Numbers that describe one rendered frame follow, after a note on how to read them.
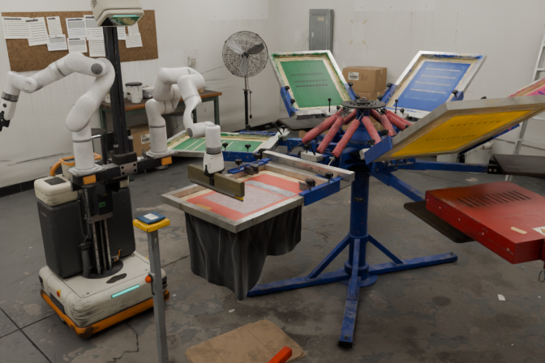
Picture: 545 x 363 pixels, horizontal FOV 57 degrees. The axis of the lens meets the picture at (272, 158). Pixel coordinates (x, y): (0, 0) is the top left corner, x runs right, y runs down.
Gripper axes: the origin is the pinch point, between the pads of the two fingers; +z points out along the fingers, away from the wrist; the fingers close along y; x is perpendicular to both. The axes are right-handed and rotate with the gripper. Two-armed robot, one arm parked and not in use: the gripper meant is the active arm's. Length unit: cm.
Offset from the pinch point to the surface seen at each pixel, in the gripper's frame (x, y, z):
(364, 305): 28, -103, 110
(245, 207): 11.0, -10.4, 14.2
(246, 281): 21, -1, 49
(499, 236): 128, -31, -2
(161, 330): -8, 32, 75
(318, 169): 12, -68, 8
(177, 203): -13.7, 13.8, 12.1
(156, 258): -9.0, 31.4, 34.3
